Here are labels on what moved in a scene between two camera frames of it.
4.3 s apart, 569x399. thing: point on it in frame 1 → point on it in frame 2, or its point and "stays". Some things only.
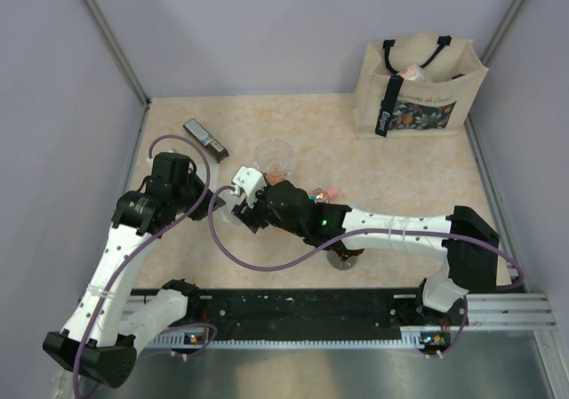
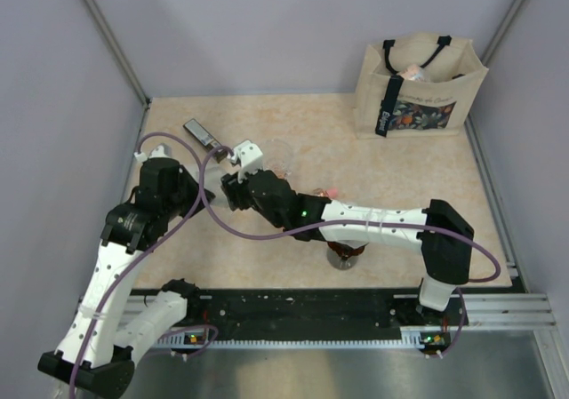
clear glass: [274, 156] stays
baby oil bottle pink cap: [332, 194] stays
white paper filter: [226, 210] → [212, 187]
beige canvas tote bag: [416, 84] stays
